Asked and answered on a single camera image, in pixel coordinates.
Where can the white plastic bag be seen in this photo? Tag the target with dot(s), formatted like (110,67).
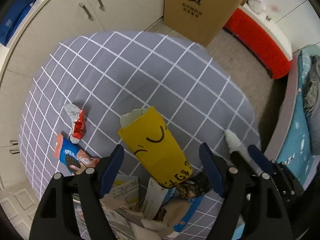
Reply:
(256,5)

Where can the red bench white top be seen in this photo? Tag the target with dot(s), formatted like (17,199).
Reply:
(260,45)

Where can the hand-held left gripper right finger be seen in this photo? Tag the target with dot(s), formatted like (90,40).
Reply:
(212,172)

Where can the large cardboard box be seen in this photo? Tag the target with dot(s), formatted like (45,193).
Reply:
(200,17)

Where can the red white wrapper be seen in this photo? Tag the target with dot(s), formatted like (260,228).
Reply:
(78,125)

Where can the grey duvet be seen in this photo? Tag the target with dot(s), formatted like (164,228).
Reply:
(313,92)

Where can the dark patterned wrapper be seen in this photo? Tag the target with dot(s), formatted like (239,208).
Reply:
(193,186)

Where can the bunk bed, teal mattress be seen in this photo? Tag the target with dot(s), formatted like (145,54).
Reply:
(295,130)

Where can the grey checked tablecloth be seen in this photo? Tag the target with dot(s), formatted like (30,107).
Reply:
(125,75)

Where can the printed newspaper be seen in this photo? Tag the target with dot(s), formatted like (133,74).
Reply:
(120,220)

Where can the brown paper bag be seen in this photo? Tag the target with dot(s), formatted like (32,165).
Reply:
(172,210)

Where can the faint pink wall sticker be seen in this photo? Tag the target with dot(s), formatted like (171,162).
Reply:
(273,7)

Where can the blue bag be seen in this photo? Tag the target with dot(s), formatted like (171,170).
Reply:
(17,17)

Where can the yellow paper bag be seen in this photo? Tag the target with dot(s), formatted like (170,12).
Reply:
(155,150)

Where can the blue white packet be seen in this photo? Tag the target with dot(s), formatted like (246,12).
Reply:
(190,212)

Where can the blue cookie packet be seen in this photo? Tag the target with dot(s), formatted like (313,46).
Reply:
(72,157)

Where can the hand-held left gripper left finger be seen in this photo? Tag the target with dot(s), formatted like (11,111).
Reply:
(111,172)

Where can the white printed paper box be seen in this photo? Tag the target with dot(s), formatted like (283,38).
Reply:
(125,187)

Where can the small white bottle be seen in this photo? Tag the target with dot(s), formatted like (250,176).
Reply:
(233,138)

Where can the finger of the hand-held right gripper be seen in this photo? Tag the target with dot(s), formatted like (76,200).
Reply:
(260,158)
(237,158)

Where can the small black clip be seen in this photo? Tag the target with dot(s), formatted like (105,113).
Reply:
(269,18)

